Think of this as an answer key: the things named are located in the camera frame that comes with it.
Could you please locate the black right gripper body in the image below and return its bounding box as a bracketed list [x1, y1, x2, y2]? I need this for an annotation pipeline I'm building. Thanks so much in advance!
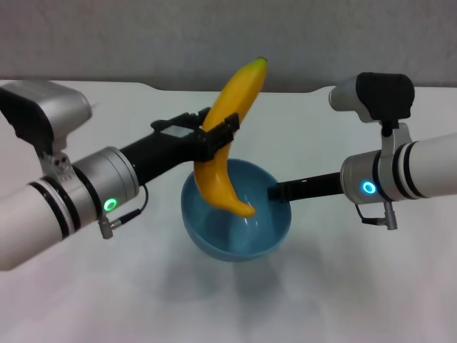
[281, 171, 344, 201]

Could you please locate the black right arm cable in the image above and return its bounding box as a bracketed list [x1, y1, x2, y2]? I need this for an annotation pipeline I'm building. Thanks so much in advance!
[355, 199, 399, 232]

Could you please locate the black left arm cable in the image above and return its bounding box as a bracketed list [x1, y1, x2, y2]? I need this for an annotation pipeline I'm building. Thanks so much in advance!
[98, 184, 150, 239]

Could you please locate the yellow banana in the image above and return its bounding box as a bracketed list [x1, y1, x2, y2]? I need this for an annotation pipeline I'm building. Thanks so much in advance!
[192, 56, 269, 218]

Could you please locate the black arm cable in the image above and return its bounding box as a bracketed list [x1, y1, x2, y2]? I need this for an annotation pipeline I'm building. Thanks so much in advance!
[98, 184, 150, 239]
[355, 199, 399, 232]

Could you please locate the blue plastic bowl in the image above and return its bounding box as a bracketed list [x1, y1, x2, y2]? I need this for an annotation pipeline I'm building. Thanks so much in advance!
[181, 159, 292, 264]

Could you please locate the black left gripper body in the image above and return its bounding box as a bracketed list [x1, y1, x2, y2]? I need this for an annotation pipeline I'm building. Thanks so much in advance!
[119, 113, 216, 187]

